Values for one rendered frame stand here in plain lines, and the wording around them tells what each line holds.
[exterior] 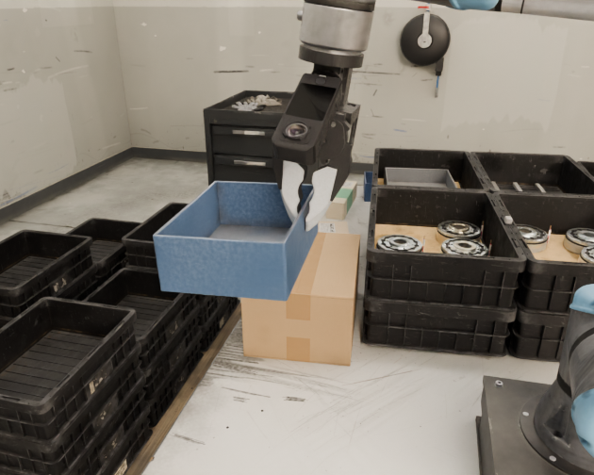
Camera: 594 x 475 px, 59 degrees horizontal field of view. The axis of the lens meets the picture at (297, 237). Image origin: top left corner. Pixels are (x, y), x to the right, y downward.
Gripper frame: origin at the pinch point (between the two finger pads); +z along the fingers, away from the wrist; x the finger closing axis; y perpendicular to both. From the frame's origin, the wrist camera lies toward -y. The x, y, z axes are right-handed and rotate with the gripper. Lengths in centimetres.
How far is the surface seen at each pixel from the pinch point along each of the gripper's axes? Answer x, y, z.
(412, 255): -14.6, 35.7, 18.0
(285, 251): -0.7, -9.7, -0.8
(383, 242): -8, 55, 26
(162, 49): 225, 376, 45
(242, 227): 10.3, 8.0, 6.8
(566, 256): -49, 65, 23
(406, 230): -12, 71, 28
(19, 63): 263, 251, 50
